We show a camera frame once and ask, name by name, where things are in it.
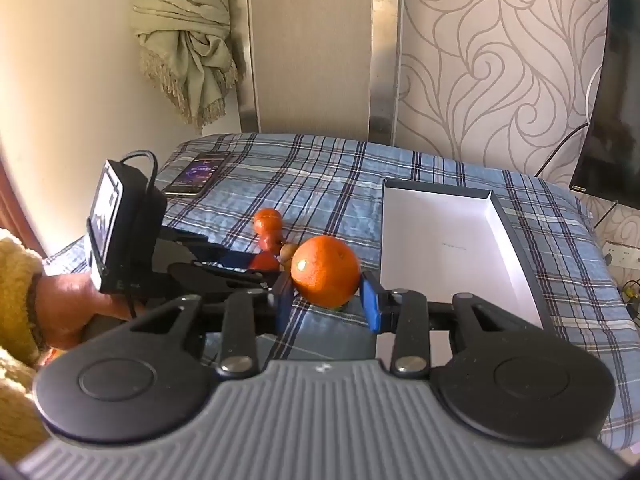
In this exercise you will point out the red tomato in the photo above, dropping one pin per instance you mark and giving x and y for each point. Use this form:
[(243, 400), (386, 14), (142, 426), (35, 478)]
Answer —
[(263, 262), (271, 245)]

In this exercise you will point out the beige tasselled curtain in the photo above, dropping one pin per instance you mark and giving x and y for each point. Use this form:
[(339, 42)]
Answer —
[(185, 35)]

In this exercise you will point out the beige silver-framed panel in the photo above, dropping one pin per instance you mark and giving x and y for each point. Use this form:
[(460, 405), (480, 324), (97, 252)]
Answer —
[(315, 50)]

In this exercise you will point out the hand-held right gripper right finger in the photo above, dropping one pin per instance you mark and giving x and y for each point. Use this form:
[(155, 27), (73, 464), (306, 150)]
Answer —
[(371, 305)]

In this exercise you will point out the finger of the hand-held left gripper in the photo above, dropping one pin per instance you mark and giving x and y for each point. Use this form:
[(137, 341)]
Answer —
[(225, 251), (220, 277)]

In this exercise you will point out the brown longan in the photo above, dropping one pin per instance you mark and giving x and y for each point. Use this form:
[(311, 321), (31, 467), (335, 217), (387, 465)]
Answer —
[(287, 253)]

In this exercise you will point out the person's left hand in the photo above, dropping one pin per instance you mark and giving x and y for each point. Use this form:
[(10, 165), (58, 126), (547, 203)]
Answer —
[(65, 305)]

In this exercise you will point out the white wall socket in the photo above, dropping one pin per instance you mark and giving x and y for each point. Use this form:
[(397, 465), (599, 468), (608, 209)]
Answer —
[(622, 255)]

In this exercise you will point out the medium orange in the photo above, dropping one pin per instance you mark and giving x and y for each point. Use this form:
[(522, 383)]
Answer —
[(267, 220)]

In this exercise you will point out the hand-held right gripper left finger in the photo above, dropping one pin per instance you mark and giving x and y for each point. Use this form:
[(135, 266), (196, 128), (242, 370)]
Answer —
[(284, 305)]

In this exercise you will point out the white shallow box tray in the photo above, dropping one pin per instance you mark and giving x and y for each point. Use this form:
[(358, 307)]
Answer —
[(440, 240)]

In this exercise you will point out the large orange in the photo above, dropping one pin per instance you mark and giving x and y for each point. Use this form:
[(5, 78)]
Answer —
[(325, 270)]

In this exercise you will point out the black flat television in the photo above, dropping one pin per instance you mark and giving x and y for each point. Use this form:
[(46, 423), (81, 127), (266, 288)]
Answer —
[(615, 110)]

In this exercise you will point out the blue plaid blanket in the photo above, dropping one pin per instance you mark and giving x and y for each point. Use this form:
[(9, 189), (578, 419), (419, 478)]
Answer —
[(325, 185)]

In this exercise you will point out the black smartphone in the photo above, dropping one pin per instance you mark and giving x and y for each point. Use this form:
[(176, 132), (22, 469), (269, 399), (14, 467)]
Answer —
[(197, 175)]

